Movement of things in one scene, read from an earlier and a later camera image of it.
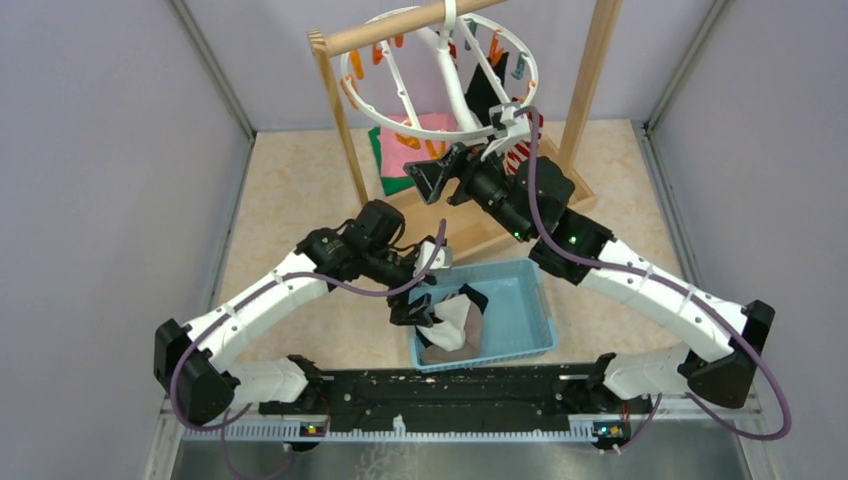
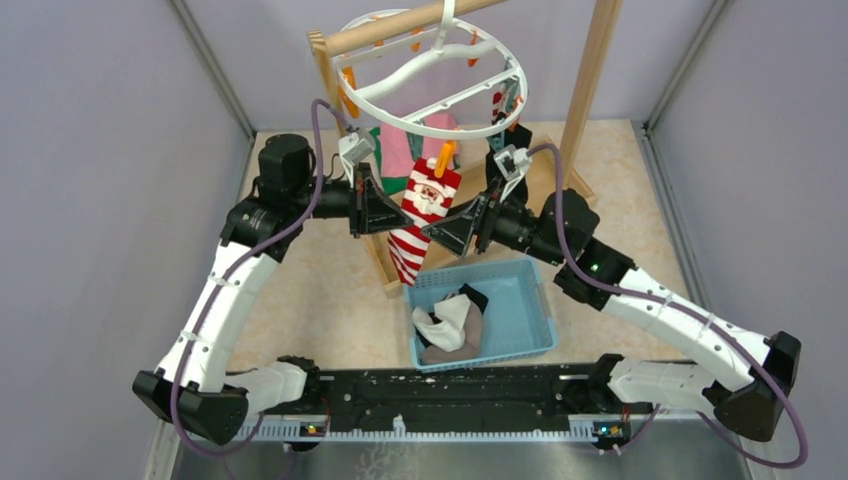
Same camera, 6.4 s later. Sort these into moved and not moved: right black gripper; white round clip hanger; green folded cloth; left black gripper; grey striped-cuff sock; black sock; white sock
Moved: left black gripper; white round clip hanger; right black gripper
Not moved: grey striped-cuff sock; black sock; white sock; green folded cloth
